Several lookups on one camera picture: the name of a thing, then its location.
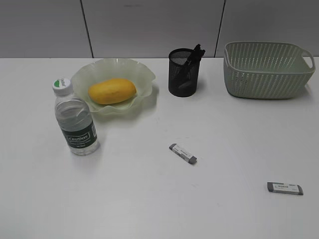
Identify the grey white eraser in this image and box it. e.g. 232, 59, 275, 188
178, 81, 192, 91
169, 143, 197, 165
267, 182, 304, 196

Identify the yellow mango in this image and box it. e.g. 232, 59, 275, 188
88, 78, 137, 105

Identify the black marker pen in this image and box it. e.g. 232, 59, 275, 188
184, 44, 203, 72
188, 46, 205, 66

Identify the clear water bottle green label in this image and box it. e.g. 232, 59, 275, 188
52, 78, 99, 156

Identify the black mesh pen holder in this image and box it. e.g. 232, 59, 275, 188
168, 48, 200, 97

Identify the pale green wavy plate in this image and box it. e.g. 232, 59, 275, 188
71, 58, 156, 115

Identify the pale green woven basket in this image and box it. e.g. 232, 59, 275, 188
223, 41, 316, 100

